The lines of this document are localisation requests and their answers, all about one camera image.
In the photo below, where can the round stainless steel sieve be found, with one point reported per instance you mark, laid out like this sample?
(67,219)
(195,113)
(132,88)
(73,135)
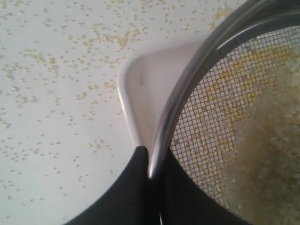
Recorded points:
(235,65)

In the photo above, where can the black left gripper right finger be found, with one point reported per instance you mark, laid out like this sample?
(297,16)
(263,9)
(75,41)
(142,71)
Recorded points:
(184,203)

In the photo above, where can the white rectangular plastic tray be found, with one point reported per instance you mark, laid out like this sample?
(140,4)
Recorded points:
(146,81)

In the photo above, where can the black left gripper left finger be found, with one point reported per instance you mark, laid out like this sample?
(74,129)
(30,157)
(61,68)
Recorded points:
(129,201)

